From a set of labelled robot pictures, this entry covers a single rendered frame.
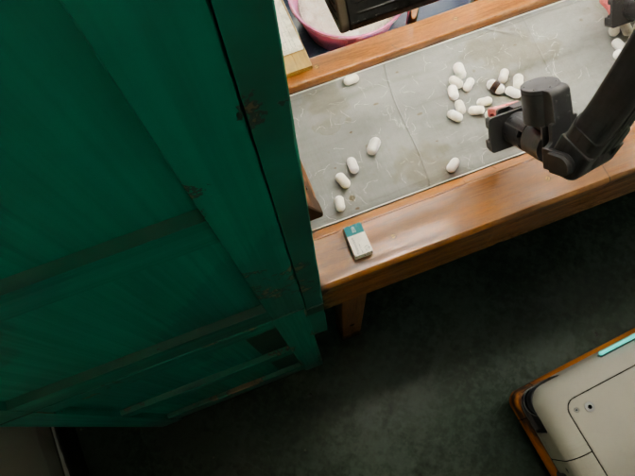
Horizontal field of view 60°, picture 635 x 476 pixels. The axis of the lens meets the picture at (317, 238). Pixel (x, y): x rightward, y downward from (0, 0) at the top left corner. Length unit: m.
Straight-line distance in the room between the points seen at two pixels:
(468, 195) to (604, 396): 0.72
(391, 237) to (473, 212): 0.16
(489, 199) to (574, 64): 0.38
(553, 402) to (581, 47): 0.84
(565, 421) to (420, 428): 0.42
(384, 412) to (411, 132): 0.90
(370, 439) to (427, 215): 0.87
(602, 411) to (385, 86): 0.95
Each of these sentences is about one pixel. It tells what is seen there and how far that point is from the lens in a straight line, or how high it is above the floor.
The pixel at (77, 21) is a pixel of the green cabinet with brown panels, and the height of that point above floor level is 1.54.
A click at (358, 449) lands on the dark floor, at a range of 1.72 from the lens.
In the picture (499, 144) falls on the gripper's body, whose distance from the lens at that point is 1.02.
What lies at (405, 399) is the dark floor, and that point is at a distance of 1.73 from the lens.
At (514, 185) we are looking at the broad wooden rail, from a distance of 1.10.
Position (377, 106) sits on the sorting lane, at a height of 0.74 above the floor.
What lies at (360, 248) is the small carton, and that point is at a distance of 0.99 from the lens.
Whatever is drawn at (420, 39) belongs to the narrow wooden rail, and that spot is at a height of 0.76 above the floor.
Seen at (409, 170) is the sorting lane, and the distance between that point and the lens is 1.10.
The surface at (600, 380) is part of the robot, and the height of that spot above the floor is 0.28.
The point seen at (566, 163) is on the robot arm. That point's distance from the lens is 0.87.
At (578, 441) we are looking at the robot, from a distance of 1.55.
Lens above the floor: 1.72
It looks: 71 degrees down
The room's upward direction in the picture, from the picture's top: 8 degrees counter-clockwise
